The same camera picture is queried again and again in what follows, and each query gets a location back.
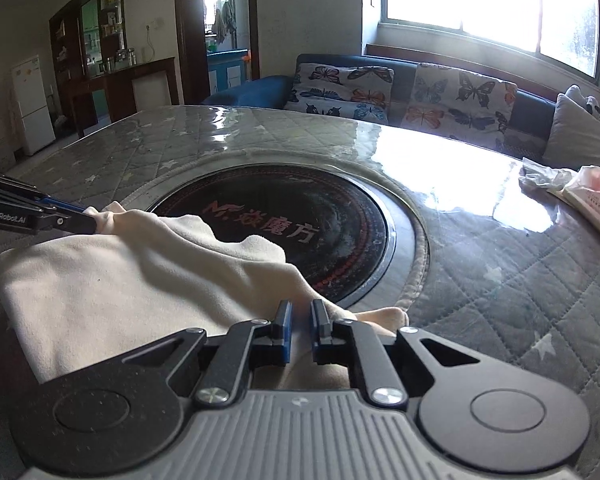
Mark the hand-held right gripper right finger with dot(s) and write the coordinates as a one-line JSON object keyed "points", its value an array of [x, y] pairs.
{"points": [[320, 335]]}

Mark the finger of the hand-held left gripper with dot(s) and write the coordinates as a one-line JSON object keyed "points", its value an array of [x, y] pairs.
{"points": [[72, 223], [55, 201]]}

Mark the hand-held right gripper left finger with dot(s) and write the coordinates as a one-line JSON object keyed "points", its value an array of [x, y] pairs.
{"points": [[284, 332]]}

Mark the cream cloth garment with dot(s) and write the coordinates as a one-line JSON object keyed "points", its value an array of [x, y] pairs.
{"points": [[130, 290]]}

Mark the hanging clothes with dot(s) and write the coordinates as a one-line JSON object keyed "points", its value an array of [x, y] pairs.
{"points": [[225, 22]]}

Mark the white fridge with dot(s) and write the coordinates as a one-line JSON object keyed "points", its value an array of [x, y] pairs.
{"points": [[32, 110]]}

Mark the dark wooden cabinet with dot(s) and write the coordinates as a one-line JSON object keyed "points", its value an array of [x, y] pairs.
{"points": [[120, 85]]}

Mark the round black heater plate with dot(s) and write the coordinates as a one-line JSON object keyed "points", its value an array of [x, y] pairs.
{"points": [[290, 195]]}

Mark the blue low cabinet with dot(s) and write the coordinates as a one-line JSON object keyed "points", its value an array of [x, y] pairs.
{"points": [[225, 70]]}

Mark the blue sofa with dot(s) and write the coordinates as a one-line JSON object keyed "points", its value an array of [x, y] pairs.
{"points": [[260, 87]]}

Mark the butterfly print cushion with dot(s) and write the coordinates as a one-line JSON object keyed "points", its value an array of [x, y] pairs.
{"points": [[455, 105], [340, 90]]}

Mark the white plastic bag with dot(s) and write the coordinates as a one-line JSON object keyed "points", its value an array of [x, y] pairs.
{"points": [[545, 177]]}

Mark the pink tissue packet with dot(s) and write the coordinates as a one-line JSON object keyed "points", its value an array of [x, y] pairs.
{"points": [[597, 200]]}

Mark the grey pillow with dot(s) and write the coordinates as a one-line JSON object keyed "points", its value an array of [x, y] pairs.
{"points": [[575, 130]]}

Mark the dark wooden door frame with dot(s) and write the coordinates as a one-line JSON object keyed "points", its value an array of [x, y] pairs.
{"points": [[190, 35]]}

